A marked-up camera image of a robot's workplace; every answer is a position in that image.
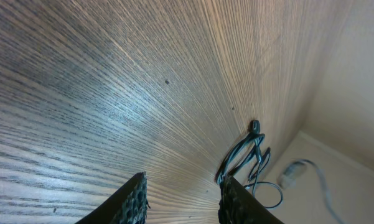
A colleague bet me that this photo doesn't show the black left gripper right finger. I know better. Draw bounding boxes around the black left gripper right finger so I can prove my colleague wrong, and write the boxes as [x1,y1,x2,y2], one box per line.
[218,175,283,224]

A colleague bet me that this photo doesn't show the black cable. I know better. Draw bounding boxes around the black cable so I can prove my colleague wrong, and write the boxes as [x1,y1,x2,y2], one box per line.
[216,119,284,210]

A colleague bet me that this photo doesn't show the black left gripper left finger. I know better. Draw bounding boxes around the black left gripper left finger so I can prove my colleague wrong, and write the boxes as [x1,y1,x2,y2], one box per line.
[76,172,149,224]

